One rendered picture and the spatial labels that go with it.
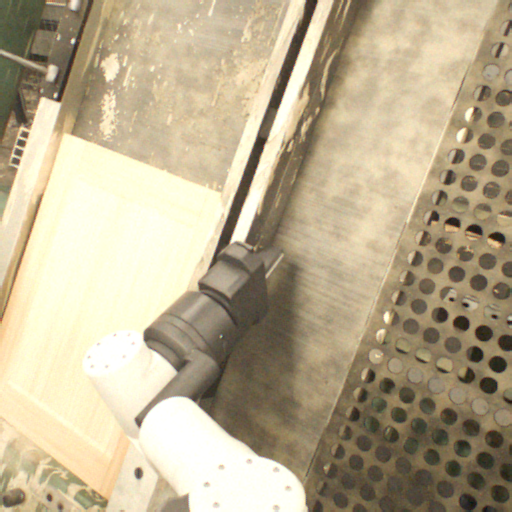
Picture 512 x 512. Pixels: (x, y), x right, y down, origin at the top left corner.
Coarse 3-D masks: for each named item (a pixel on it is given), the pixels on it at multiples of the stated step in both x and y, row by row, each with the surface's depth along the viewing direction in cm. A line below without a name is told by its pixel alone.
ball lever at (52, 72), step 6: (0, 54) 95; (6, 54) 95; (12, 54) 96; (12, 60) 96; (18, 60) 96; (24, 60) 96; (30, 66) 97; (36, 66) 97; (42, 66) 98; (48, 66) 98; (54, 66) 98; (42, 72) 98; (48, 72) 98; (54, 72) 98; (48, 78) 98; (54, 78) 98
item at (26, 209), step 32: (96, 0) 98; (96, 32) 100; (64, 96) 99; (32, 128) 102; (64, 128) 102; (32, 160) 101; (32, 192) 101; (0, 224) 104; (32, 224) 103; (0, 256) 103; (0, 288) 103; (0, 320) 105
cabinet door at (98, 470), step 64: (64, 192) 100; (128, 192) 94; (192, 192) 88; (64, 256) 99; (128, 256) 93; (192, 256) 87; (64, 320) 98; (128, 320) 92; (0, 384) 104; (64, 384) 97; (64, 448) 96
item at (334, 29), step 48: (336, 0) 74; (288, 48) 76; (336, 48) 78; (288, 96) 75; (240, 144) 78; (288, 144) 77; (240, 192) 79; (288, 192) 81; (240, 240) 77; (192, 288) 80; (144, 480) 81
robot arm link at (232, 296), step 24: (216, 264) 72; (240, 264) 70; (216, 288) 69; (240, 288) 69; (264, 288) 73; (168, 312) 67; (192, 312) 66; (216, 312) 67; (240, 312) 71; (264, 312) 76; (216, 336) 66; (240, 336) 74; (216, 360) 67
